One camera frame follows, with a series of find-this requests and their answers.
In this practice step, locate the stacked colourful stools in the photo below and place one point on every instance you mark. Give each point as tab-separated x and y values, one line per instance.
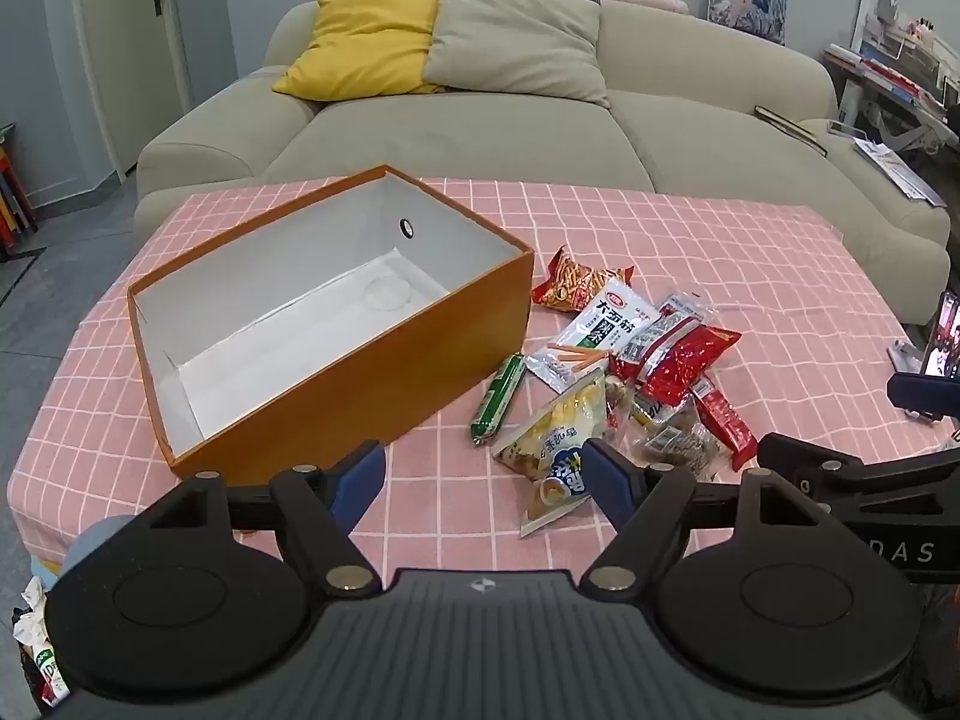
11	195

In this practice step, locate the crumpled white paper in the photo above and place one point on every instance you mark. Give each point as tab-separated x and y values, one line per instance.
30	611

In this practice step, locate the stack of magazines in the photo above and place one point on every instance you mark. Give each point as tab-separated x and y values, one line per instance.
900	172

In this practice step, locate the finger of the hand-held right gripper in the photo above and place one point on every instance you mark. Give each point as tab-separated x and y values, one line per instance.
922	394
787	454

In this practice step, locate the small white device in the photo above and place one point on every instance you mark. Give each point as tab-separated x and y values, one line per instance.
849	129

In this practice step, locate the yellow cushion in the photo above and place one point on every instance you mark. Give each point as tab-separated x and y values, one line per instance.
360	45

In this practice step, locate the white green carton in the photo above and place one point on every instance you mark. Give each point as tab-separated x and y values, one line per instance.
49	679

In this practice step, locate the beige sofa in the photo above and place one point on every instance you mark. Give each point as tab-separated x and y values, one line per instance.
487	127

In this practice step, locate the beige cushion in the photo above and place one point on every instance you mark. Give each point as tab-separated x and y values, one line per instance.
517	37

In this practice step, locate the long red snack bar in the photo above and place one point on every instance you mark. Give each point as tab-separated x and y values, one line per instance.
724	424

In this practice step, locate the grey phone stand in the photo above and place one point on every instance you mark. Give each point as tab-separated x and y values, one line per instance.
904	356

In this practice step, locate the cluttered white desk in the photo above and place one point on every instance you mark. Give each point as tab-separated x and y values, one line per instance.
885	97

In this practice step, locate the dark book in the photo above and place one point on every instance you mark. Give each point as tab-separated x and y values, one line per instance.
787	127

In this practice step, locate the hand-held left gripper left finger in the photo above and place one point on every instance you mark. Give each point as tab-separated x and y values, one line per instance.
364	476

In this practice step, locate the blue trash bin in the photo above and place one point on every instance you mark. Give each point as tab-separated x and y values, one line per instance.
90	547

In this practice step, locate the smartphone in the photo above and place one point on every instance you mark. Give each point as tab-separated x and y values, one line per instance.
943	337

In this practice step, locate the red snack packet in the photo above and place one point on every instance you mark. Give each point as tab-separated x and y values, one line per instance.
686	367

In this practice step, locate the red shrimp stick snack bag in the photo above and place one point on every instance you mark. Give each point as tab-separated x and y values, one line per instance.
577	281

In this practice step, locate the white door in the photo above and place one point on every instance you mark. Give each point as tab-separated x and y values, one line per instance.
150	75

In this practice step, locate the yellow snack packet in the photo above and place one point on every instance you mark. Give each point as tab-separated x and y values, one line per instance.
551	435

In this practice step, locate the green sausage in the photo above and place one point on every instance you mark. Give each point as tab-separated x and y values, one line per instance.
495	401

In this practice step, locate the clear packet of brown snacks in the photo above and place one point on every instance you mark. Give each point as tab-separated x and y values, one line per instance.
667	442

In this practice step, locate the orange cardboard box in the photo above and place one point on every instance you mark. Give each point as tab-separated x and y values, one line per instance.
337	405

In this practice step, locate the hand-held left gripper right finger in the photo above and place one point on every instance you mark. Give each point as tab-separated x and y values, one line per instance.
606	474

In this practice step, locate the pink checked tablecloth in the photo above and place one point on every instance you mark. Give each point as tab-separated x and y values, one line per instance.
750	255

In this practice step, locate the clear packet of white balls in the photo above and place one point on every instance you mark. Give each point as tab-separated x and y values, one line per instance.
660	334

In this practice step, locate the white spicy strip snack bag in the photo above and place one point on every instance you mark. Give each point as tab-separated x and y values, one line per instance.
600	322

